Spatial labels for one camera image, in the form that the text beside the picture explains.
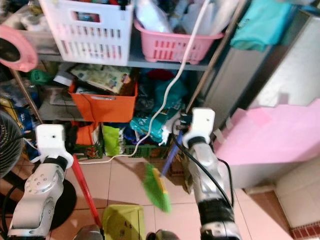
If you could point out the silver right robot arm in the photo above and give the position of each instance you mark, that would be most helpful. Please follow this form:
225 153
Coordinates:
210 187

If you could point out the green plastic crate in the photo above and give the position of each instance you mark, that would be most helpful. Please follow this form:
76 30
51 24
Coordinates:
142 150

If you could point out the grey metal shelf rack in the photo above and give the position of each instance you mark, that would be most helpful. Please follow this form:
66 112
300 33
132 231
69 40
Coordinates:
150 61

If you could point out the lime green bag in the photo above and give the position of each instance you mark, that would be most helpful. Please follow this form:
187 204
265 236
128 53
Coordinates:
111 140

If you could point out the pink slotted plastic basket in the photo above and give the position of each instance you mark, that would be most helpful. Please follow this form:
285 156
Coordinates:
172 47

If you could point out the orange plastic bin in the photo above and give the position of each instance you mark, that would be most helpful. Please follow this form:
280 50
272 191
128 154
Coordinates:
105 107

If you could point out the grey steel cabinet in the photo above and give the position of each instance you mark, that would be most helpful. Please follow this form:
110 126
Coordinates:
255 85

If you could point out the pink jagged-edge board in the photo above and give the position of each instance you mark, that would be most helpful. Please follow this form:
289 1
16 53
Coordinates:
270 135

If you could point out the printed paper packaging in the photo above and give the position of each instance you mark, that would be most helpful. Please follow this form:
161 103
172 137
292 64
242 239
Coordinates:
105 76

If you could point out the white plastic bag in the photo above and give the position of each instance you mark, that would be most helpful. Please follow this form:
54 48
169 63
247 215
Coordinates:
152 15

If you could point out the grey robot right leg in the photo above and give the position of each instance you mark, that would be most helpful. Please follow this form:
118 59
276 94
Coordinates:
164 235

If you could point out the grey robot leg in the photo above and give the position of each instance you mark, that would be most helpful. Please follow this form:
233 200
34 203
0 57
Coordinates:
164 235
87 233

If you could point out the black standing fan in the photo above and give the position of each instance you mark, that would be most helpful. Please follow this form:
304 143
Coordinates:
10 147

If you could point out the teal cloth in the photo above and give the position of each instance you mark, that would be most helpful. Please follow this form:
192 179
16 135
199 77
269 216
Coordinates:
265 25

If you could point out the white slotted plastic basket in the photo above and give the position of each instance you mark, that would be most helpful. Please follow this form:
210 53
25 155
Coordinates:
90 32

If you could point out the grey robot left leg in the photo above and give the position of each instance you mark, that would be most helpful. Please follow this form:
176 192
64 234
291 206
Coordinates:
87 233

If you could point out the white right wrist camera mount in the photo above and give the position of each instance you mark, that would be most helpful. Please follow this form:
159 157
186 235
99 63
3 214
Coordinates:
202 122

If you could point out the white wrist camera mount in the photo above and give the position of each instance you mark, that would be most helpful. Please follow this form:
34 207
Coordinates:
51 139
202 122

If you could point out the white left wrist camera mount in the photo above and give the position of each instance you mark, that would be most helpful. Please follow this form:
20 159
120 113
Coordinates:
51 139

